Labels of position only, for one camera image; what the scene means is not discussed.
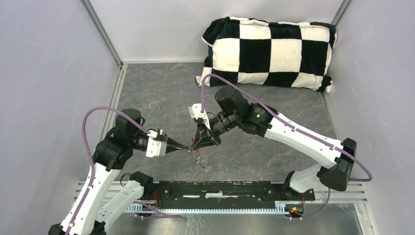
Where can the blue white cable duct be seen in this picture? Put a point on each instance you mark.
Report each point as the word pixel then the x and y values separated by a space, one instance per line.
pixel 278 208

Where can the black white checkered pillow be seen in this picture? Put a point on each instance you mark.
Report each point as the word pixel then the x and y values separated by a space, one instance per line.
pixel 280 54

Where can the red grey keyring holder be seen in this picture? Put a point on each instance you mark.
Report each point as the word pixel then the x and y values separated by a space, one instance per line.
pixel 197 159

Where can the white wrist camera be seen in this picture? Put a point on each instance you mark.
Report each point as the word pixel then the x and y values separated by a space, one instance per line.
pixel 197 112
pixel 157 143

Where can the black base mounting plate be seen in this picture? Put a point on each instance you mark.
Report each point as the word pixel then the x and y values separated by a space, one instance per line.
pixel 208 195

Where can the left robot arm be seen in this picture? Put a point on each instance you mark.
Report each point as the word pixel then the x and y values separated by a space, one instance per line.
pixel 90 215

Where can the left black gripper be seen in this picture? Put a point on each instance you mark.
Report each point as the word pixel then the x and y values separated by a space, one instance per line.
pixel 170 148

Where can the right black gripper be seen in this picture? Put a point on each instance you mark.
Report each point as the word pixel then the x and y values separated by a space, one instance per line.
pixel 204 137

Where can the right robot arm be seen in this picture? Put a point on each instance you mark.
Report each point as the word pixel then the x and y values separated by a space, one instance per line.
pixel 334 165

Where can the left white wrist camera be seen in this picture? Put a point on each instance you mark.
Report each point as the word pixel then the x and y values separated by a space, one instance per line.
pixel 157 143

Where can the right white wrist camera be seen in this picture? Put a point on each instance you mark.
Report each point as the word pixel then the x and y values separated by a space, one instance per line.
pixel 197 112

